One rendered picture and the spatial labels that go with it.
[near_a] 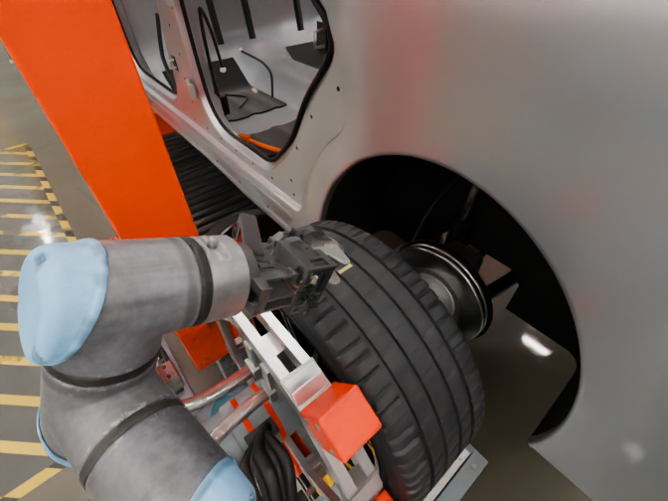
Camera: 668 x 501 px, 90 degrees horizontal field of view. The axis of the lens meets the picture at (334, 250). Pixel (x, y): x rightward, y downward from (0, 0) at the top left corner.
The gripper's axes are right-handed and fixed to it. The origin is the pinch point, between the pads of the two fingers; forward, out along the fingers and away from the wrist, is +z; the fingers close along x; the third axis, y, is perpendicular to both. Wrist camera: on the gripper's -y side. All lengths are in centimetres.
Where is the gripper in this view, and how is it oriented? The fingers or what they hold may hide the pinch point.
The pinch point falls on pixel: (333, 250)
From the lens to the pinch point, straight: 53.4
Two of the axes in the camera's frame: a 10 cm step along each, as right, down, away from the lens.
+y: 6.5, 5.7, -5.0
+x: 4.0, -8.2, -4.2
